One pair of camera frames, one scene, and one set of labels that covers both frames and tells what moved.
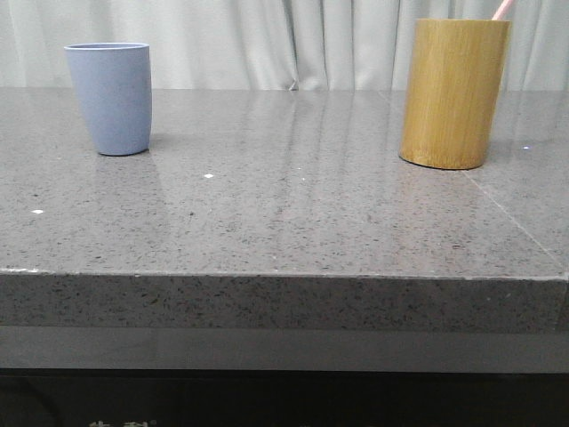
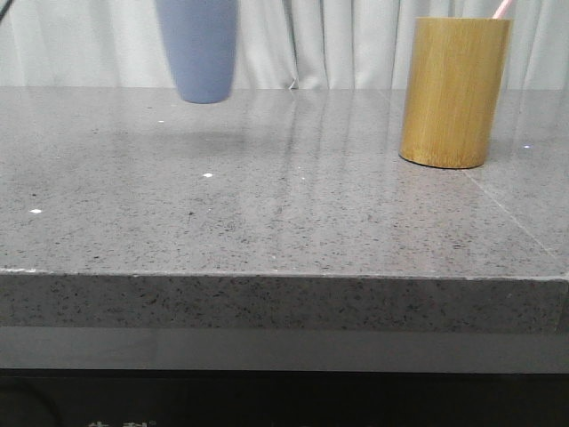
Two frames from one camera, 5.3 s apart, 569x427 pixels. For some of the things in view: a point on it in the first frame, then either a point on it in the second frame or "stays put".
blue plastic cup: (114, 84) to (201, 37)
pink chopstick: (503, 7) stays put
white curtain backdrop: (269, 44) stays put
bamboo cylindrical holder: (452, 87) stays put
